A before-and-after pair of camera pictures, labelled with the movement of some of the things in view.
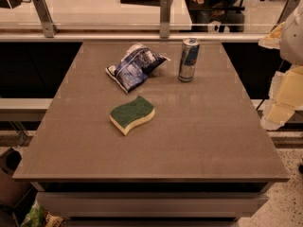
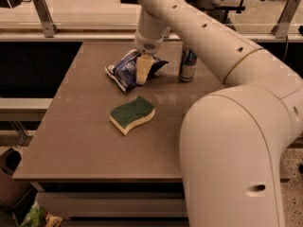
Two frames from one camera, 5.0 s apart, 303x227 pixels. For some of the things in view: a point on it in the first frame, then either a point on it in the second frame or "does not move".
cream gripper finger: (286, 97) -> (145, 62)
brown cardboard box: (11, 190) does not move
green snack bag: (36, 217) does not move
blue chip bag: (135, 66) does not move
